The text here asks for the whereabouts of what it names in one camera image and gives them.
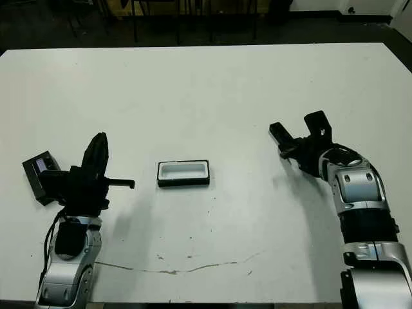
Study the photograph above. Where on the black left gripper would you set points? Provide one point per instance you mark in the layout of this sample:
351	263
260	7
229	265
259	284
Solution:
87	193

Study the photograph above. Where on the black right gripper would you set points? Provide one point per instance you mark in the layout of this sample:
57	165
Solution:
310	154

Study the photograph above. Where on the black bar-shaped camera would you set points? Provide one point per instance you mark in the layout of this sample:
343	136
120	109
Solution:
278	132

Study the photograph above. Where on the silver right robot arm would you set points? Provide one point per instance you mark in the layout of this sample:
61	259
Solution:
360	183

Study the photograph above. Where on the black box with white insert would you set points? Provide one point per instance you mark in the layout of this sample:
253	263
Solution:
183	170

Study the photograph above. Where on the yellow wooden cabinet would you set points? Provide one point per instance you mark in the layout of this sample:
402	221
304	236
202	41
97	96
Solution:
128	8

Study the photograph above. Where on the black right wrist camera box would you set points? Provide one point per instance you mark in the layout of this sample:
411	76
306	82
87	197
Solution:
317	124

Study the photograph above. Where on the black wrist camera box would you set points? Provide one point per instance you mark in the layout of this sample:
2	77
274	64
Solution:
54	183
317	124

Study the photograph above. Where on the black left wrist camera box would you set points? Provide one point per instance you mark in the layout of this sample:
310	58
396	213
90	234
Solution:
54	183

